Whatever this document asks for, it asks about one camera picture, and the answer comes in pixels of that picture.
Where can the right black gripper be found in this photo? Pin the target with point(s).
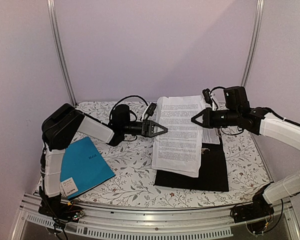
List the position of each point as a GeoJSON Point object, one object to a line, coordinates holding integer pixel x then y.
{"type": "Point", "coordinates": [207, 119]}

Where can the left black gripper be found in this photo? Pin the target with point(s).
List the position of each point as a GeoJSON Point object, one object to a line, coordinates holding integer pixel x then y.
{"type": "Point", "coordinates": [148, 127]}

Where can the printed paper sheet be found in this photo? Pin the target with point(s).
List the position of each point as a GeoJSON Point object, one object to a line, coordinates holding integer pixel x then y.
{"type": "Point", "coordinates": [178, 150]}
{"type": "Point", "coordinates": [210, 136]}

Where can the black clip folder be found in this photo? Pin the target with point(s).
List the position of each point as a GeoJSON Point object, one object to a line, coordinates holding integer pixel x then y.
{"type": "Point", "coordinates": [213, 174]}

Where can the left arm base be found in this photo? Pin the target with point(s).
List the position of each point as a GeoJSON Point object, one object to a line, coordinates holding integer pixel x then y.
{"type": "Point", "coordinates": [53, 207]}

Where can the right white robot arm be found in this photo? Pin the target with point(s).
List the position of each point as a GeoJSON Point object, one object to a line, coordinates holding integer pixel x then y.
{"type": "Point", "coordinates": [259, 121]}

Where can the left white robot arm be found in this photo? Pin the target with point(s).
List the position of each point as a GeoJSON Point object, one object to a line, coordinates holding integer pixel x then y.
{"type": "Point", "coordinates": [59, 129]}

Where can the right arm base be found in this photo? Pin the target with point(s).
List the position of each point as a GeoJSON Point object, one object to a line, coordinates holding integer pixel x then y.
{"type": "Point", "coordinates": [257, 209]}

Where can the blue folder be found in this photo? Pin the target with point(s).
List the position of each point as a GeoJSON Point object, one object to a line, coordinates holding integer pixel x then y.
{"type": "Point", "coordinates": [83, 168]}

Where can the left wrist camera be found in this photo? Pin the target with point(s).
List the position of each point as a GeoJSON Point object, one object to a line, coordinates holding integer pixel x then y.
{"type": "Point", "coordinates": [120, 116]}

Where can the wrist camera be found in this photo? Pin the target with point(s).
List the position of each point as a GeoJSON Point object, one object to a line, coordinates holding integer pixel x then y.
{"type": "Point", "coordinates": [120, 116]}
{"type": "Point", "coordinates": [236, 98]}

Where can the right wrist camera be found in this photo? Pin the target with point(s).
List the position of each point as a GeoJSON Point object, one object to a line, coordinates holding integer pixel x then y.
{"type": "Point", "coordinates": [236, 98]}

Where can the front aluminium rail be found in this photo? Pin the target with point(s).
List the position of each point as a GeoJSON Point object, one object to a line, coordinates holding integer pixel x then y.
{"type": "Point", "coordinates": [102, 221]}

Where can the right aluminium frame post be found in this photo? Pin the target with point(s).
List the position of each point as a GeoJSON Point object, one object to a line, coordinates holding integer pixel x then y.
{"type": "Point", "coordinates": [254, 41]}

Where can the aluminium frame post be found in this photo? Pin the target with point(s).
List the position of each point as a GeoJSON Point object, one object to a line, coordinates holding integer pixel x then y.
{"type": "Point", "coordinates": [59, 50]}
{"type": "Point", "coordinates": [254, 41]}

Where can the left aluminium frame post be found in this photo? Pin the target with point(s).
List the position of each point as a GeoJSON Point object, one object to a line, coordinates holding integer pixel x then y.
{"type": "Point", "coordinates": [59, 50]}

